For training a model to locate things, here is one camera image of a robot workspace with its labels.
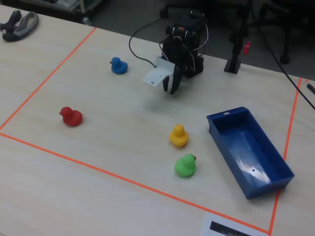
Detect black camera cable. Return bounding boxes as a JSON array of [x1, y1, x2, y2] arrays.
[[128, 18, 163, 67]]

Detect black camera stand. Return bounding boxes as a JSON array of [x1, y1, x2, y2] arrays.
[[223, 0, 254, 74]]

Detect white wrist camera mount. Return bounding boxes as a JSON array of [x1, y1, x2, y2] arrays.
[[142, 56, 176, 88]]

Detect long black cable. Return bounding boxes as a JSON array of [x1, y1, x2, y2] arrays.
[[258, 31, 315, 111]]

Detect red rubber duck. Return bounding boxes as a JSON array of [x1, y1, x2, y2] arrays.
[[59, 106, 84, 127]]

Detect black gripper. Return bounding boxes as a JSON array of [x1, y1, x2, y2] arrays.
[[162, 36, 192, 96]]

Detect black office chair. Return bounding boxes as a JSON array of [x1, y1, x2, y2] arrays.
[[159, 0, 207, 19], [253, 0, 311, 65]]

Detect blue plastic box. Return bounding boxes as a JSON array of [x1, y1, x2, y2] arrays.
[[206, 106, 295, 200]]

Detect green rubber duck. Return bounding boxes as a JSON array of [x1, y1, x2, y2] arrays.
[[174, 153, 197, 178]]

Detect blue rubber duck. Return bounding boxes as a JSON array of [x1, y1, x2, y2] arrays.
[[110, 57, 128, 75]]

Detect yellow rubber duck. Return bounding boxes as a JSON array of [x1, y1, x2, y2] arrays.
[[169, 124, 189, 148]]

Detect orange tape line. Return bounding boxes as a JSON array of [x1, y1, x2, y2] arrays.
[[0, 132, 271, 234], [0, 27, 97, 131], [268, 77, 303, 235]]

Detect white paper label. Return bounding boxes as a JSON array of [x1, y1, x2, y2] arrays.
[[200, 213, 269, 236]]

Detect grey and black handle tool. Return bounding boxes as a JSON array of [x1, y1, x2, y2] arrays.
[[0, 10, 39, 42]]

